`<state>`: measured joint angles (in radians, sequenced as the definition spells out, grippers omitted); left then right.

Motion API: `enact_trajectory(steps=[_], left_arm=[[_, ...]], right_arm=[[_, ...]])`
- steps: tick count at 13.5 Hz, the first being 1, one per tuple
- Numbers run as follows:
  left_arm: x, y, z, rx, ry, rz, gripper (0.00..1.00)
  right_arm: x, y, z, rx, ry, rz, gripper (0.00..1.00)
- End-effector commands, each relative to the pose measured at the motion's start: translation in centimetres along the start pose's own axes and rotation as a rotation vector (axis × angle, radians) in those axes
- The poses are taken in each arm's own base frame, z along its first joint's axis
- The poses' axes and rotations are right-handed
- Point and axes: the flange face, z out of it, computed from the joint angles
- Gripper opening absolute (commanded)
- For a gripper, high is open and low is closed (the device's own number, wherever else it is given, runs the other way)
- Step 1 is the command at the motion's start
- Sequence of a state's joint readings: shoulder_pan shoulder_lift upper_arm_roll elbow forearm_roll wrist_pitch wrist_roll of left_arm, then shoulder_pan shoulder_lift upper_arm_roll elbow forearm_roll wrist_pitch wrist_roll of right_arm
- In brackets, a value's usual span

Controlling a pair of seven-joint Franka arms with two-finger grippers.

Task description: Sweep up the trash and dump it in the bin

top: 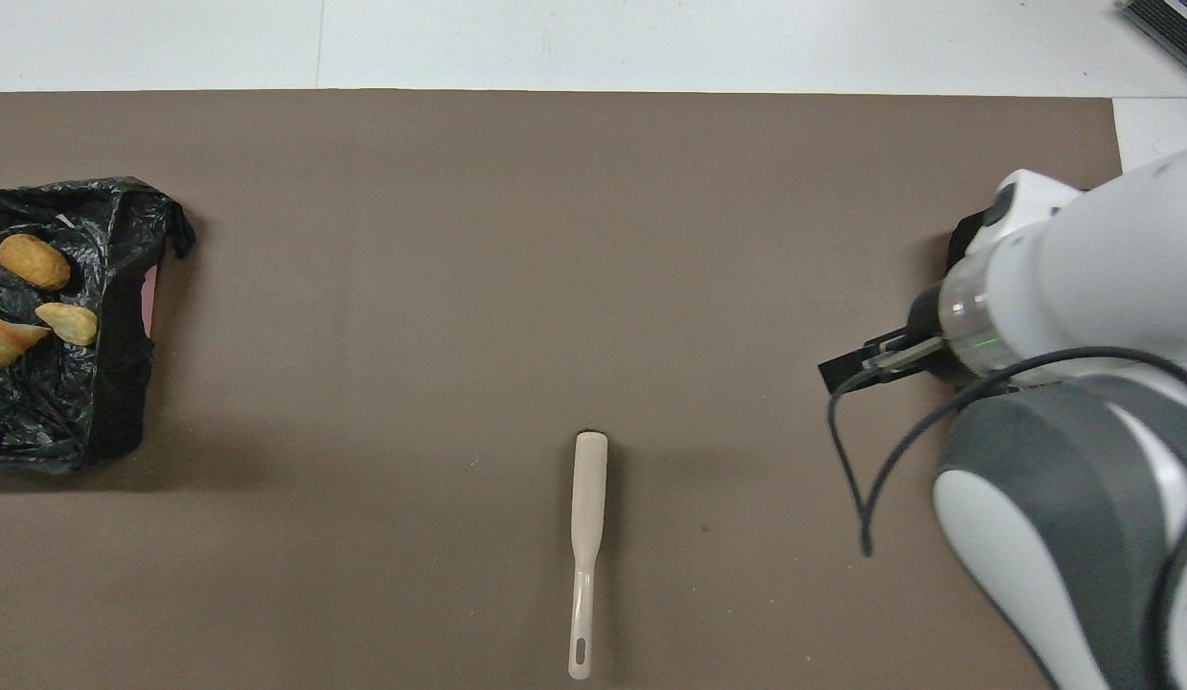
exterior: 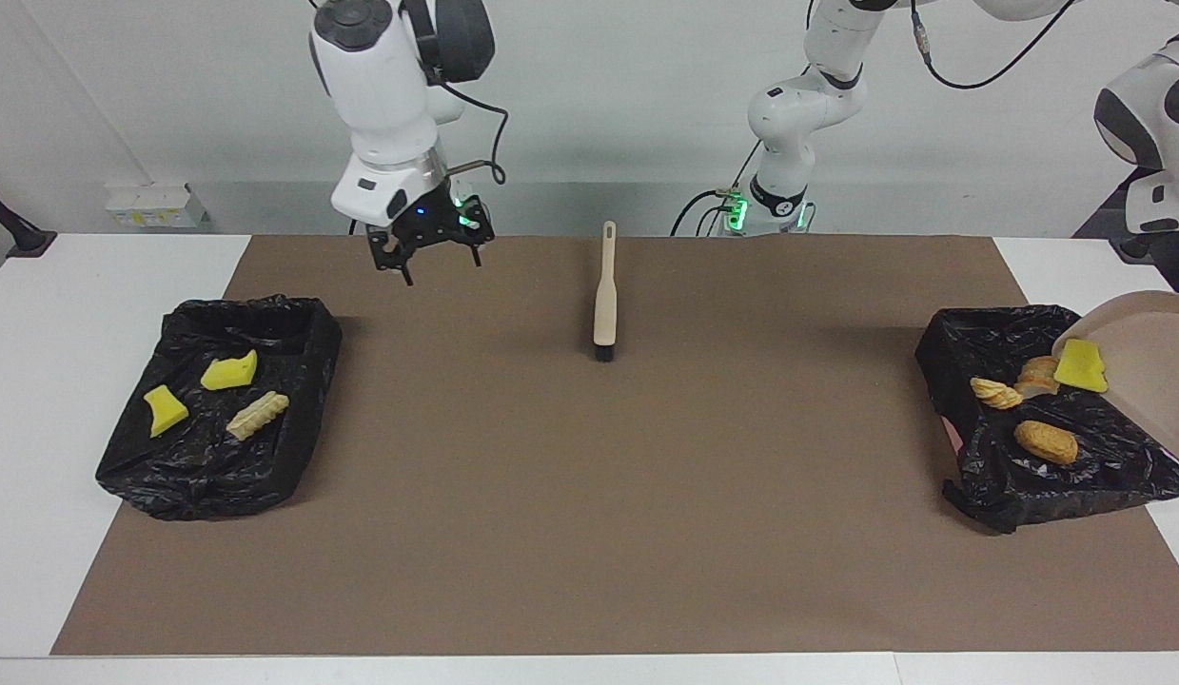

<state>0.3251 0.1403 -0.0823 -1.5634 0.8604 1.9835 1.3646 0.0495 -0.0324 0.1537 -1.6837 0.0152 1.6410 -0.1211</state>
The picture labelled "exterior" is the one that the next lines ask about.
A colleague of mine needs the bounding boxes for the beige hand brush black bristles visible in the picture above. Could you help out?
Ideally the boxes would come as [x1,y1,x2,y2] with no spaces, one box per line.
[592,221,620,362]

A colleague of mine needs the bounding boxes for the yellow sponge piece green specks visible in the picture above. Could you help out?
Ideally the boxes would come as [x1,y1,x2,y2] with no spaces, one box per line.
[200,349,259,392]

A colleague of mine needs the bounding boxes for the striped toy croissant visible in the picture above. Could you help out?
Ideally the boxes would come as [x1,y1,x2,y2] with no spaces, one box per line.
[226,390,291,441]
[1015,356,1062,399]

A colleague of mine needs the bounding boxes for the pale toy bread piece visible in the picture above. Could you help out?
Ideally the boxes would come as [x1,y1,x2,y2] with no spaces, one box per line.
[970,377,1025,411]

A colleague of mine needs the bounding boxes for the brown toy bread roll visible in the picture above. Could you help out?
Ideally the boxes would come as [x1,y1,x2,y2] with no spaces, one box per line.
[1013,420,1079,466]

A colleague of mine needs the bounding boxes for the green and yellow sponge piece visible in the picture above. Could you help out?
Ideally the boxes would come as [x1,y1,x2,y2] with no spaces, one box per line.
[1053,340,1110,394]

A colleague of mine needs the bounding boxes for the beige plastic dustpan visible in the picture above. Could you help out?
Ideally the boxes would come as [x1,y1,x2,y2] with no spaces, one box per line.
[1051,290,1179,466]

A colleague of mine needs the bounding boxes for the bin with black bag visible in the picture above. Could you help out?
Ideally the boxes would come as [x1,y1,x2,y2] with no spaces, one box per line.
[95,296,344,521]
[914,304,1179,535]

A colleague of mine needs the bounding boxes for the brown table mat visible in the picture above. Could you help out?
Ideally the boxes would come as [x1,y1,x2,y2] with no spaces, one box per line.
[51,235,1179,657]

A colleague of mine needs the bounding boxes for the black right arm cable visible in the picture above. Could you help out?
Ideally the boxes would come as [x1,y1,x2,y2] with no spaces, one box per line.
[427,76,510,186]

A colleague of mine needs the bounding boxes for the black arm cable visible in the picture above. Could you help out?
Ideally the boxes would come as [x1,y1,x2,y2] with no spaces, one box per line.
[427,76,510,186]
[908,0,1075,91]

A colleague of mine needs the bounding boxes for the black left base cable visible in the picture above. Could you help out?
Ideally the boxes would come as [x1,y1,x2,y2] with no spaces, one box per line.
[670,143,766,237]

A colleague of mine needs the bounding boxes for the white wall socket box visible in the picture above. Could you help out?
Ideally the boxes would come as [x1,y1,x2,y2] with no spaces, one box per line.
[105,184,210,228]

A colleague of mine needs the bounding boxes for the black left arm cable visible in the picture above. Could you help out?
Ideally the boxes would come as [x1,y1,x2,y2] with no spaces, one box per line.
[908,0,1075,91]

